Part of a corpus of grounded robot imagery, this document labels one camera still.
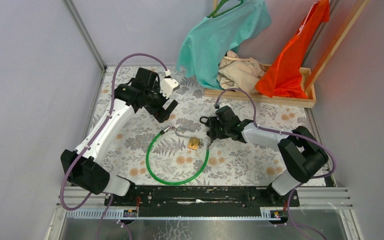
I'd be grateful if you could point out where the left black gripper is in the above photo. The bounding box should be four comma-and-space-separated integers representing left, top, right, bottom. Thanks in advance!
143, 81, 177, 123

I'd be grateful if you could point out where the green cable lock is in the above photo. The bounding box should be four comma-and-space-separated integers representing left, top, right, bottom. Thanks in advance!
145, 125, 210, 186

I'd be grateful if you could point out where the brass padlock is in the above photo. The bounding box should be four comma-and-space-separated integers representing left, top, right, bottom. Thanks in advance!
174, 127, 201, 151

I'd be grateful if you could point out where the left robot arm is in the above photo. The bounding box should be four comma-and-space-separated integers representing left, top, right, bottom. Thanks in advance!
60, 67, 179, 206

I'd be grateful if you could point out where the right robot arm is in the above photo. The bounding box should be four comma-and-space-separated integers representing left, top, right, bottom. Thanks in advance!
199, 106, 328, 206

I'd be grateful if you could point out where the black padlock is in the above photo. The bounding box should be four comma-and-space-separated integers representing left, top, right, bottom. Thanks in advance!
199, 116, 214, 128

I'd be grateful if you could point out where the floral table mat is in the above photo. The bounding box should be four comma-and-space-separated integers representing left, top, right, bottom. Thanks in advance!
74, 65, 327, 187

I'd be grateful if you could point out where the beige crumpled cloth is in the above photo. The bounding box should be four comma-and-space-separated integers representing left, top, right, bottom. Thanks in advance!
217, 50, 268, 94

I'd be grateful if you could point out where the teal t-shirt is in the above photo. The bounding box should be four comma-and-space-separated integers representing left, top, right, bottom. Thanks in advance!
176, 0, 272, 90

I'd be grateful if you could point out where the orange t-shirt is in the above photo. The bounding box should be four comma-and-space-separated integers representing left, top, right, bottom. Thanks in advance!
254, 0, 330, 99

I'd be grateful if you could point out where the wooden tray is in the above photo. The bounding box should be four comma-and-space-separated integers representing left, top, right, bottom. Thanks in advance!
222, 67, 317, 108

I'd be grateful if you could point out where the green clothes hanger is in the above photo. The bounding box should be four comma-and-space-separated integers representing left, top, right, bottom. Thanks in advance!
206, 0, 245, 19

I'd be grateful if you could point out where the wooden rack pole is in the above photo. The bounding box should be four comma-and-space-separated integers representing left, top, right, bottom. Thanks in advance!
304, 0, 369, 93

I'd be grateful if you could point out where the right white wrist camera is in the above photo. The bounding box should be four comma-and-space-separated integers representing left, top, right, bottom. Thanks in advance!
214, 102, 231, 111

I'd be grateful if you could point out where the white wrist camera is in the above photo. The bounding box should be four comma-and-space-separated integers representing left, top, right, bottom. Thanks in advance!
160, 76, 180, 99
214, 102, 231, 111

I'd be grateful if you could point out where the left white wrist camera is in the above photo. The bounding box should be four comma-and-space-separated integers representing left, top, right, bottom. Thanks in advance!
160, 76, 180, 99

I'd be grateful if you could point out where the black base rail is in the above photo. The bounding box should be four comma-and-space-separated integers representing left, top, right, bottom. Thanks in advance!
104, 185, 300, 218

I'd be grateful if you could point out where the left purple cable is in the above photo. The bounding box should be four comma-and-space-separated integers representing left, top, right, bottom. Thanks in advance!
59, 52, 171, 240

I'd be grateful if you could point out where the aluminium corner post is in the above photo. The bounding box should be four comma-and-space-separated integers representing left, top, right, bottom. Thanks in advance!
62, 0, 107, 72

